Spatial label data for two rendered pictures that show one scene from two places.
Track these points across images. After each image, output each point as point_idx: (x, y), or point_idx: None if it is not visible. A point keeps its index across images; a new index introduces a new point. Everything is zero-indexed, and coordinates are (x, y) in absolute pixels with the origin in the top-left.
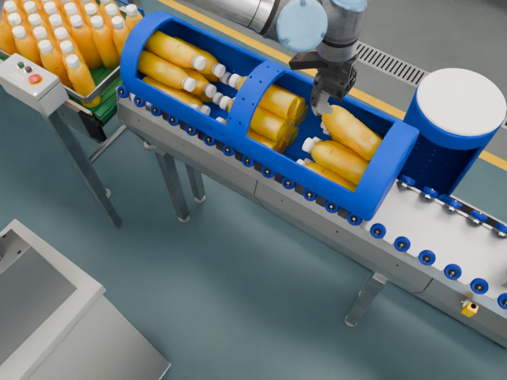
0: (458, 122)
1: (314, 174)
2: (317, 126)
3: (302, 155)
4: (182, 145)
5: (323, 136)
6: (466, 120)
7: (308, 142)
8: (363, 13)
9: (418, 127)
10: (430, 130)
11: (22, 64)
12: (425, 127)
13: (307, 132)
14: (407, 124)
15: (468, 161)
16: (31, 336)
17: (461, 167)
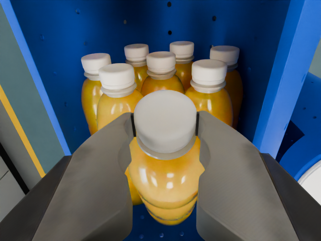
0: (313, 196)
1: (57, 135)
2: (233, 16)
3: (168, 19)
4: None
5: (219, 38)
6: (320, 202)
7: (109, 82)
8: None
9: (299, 143)
10: (294, 166)
11: None
12: (299, 158)
13: (216, 0)
14: (310, 118)
15: (290, 144)
16: None
17: (287, 132)
